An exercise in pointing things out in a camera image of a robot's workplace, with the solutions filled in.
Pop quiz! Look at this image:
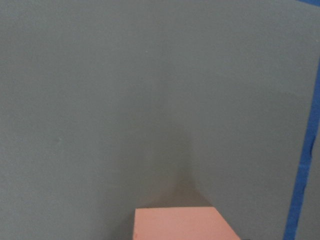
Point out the orange foam block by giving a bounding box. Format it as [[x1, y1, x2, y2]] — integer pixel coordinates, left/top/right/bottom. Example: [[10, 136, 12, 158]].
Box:
[[132, 206, 240, 240]]

